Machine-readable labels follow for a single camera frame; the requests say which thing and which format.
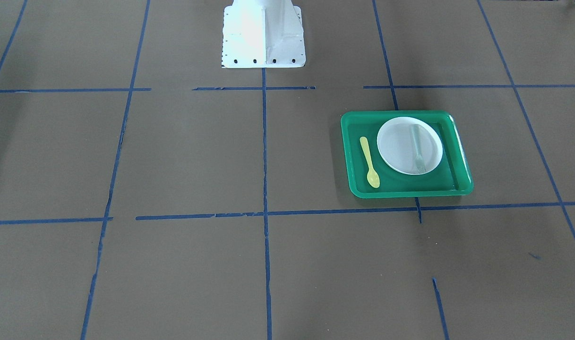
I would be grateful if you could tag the yellow plastic spoon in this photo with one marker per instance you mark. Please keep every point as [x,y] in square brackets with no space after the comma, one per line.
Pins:
[371,176]

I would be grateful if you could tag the green plastic tray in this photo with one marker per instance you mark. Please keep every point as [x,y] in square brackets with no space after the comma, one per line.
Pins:
[452,177]

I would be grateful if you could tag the white round plate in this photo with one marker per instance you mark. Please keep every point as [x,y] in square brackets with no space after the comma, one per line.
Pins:
[394,144]

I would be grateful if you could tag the pale green plastic fork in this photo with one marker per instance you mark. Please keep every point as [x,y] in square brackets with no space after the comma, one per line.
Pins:
[419,160]

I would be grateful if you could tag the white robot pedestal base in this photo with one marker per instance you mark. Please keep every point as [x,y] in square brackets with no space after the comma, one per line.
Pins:
[263,34]

